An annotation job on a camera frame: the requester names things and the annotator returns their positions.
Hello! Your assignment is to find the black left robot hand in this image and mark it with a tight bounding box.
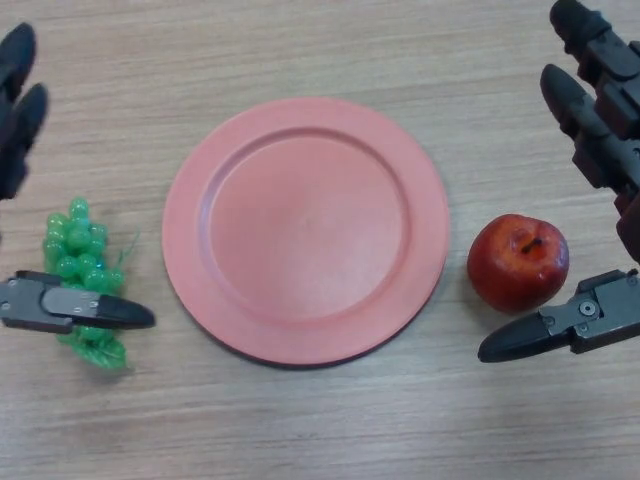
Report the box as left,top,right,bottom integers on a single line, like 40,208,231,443
0,22,156,335

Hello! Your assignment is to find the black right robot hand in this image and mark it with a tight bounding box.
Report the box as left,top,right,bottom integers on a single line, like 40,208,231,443
477,0,640,364

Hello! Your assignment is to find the pink round plate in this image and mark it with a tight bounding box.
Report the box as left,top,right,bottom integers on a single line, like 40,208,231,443
161,97,451,370

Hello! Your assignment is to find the red apple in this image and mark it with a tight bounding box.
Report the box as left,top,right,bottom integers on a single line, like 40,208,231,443
466,213,571,315

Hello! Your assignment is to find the green grapes bunch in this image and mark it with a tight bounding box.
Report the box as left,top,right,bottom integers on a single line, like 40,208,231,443
43,197,143,374

